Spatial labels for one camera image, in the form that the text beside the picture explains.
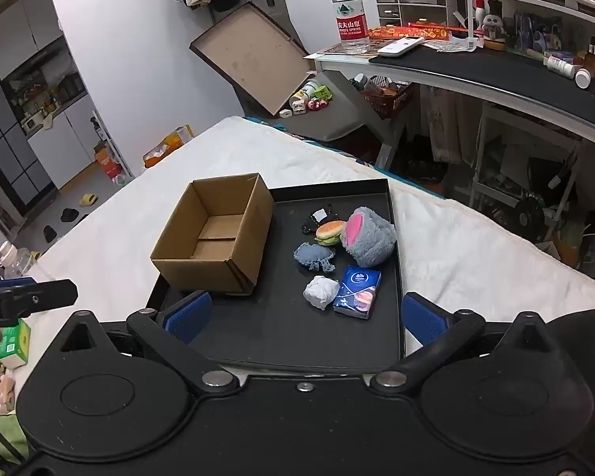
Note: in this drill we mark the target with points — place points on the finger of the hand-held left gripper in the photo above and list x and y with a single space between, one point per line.
39 296

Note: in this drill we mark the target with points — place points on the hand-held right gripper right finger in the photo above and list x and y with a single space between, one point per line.
424 320

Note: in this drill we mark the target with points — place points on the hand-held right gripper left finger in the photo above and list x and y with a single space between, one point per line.
188 315

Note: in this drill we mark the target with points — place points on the blue tissue packet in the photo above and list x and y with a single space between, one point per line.
358 292

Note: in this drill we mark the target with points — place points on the brown cardboard box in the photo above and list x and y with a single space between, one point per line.
238 253

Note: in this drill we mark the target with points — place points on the grey and pink plush toy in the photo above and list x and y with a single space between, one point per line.
372 238

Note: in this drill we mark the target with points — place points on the black tray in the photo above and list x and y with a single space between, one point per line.
287 322

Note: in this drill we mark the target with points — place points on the white soft ball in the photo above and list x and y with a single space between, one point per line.
321 291

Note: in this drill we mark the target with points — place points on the hamburger plush toy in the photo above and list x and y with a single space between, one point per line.
329 232

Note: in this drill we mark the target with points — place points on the blue denim soft toy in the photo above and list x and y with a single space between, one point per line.
312 255

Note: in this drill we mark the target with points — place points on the green tissue pack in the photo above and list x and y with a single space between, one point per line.
14 344

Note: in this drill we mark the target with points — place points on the clear plastic bottle white cap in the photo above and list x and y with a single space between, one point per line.
15 260

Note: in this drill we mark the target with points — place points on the black slipper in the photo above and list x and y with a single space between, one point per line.
49 233
70 215

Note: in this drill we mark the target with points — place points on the pink cloth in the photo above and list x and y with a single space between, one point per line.
2 394

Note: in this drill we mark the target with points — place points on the yellow slipper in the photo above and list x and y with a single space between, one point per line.
88 199

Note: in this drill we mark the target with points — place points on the green striped cloth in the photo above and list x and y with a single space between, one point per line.
0 444

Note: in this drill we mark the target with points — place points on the black fan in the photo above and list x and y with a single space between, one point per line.
528 218

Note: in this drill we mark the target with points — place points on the black plush with white tag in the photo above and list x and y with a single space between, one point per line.
313 220

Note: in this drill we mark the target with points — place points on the orange carton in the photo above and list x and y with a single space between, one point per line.
108 163

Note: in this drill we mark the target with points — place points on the black glass-pane door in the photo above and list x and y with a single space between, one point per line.
10 148

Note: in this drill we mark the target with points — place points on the white cabinet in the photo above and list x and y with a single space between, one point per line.
64 144

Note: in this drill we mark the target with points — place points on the orange open box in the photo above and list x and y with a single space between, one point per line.
168 146

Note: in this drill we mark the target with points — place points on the grey bench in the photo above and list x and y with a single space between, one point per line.
337 114

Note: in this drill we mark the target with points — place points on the red basket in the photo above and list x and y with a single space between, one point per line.
389 99

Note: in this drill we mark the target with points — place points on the white charger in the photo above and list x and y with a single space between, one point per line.
285 113

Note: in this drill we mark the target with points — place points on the red toy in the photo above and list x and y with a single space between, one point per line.
318 104

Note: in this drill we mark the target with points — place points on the green toy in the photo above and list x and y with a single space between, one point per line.
323 92

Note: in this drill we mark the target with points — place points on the black desk mat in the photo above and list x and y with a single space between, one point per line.
476 72

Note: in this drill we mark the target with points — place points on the white and yellow can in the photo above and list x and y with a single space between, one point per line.
308 90

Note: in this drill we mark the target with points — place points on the large brown box lid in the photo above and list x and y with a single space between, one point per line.
253 54

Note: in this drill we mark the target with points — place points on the white desk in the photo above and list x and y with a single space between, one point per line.
342 62

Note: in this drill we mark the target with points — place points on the white remote control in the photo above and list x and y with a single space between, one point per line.
400 45

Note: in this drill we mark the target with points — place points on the red flat packets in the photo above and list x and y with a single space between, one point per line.
426 32

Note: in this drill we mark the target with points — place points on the white lying bottle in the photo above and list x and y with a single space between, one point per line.
559 65

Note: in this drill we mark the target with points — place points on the panda figurine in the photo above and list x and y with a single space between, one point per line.
494 25

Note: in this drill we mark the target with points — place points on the amber bottle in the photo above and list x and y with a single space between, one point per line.
592 57

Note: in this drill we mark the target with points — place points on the clear water bottle red label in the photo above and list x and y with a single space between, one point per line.
349 15

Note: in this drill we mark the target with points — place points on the grey drawer organiser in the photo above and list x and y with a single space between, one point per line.
406 0

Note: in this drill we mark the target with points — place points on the white desk shelf riser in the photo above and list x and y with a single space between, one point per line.
525 2

